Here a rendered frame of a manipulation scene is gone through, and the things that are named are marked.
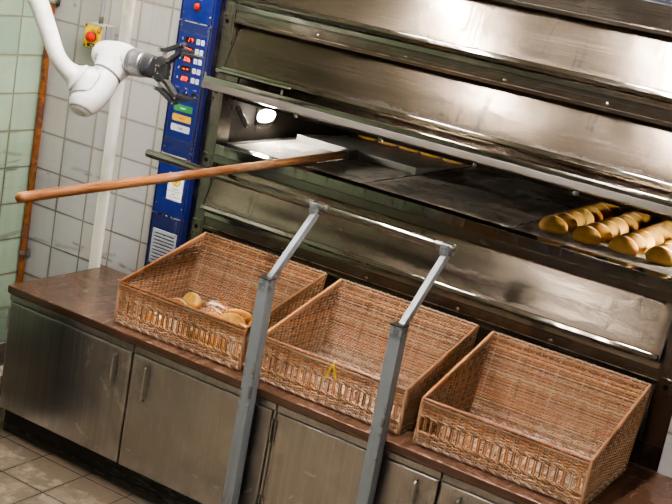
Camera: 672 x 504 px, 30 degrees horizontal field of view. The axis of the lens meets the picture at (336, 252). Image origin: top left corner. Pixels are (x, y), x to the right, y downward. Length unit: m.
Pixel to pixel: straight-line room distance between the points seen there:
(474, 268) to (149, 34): 1.58
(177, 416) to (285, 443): 0.44
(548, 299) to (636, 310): 0.29
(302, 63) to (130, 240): 1.06
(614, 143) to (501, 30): 0.52
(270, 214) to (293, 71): 0.53
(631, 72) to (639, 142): 0.21
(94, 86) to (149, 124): 0.80
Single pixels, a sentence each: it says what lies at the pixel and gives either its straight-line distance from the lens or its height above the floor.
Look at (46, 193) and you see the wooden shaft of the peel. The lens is 3.54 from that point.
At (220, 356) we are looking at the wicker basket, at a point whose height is 0.61.
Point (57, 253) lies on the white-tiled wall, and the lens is 5.29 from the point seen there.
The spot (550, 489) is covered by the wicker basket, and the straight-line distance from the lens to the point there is 3.70.
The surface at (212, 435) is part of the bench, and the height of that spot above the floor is 0.35.
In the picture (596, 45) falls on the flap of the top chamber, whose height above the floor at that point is 1.82.
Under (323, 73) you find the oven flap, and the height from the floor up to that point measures 1.53.
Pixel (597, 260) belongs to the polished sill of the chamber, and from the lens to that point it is 4.02.
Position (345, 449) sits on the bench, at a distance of 3.92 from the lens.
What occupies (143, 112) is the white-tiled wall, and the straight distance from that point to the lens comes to 4.92.
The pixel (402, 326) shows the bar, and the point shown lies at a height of 0.95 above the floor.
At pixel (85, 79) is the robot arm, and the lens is 4.14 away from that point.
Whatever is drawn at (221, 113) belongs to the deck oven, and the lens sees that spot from 4.70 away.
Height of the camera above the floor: 2.04
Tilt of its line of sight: 14 degrees down
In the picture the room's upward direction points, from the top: 10 degrees clockwise
